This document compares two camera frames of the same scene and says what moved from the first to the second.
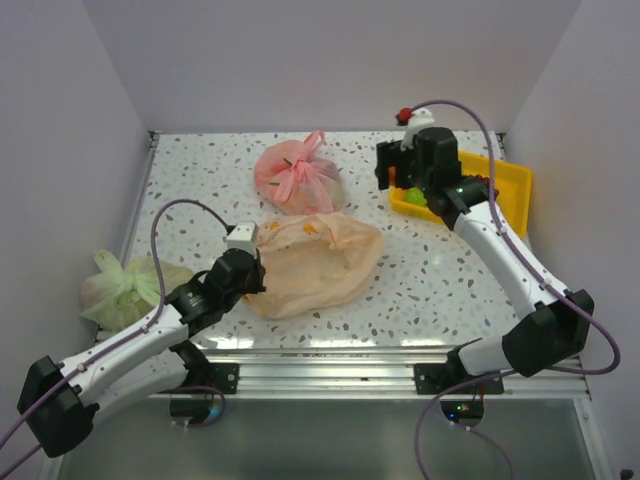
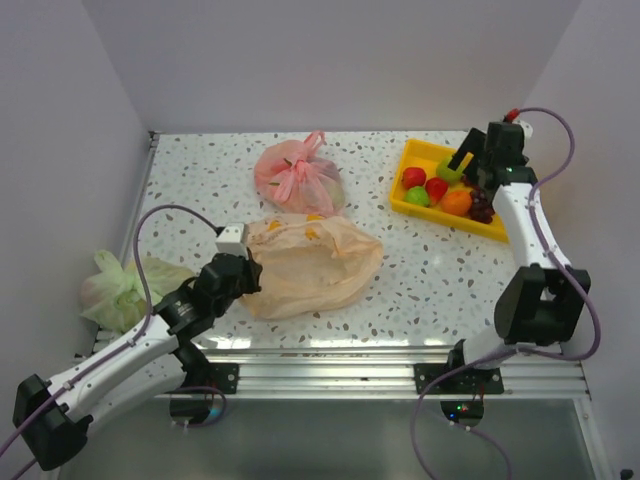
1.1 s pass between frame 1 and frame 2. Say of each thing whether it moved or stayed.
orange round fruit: moved
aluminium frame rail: stayed
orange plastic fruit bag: stayed
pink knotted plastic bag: stayed
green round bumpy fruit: stayed
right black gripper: moved
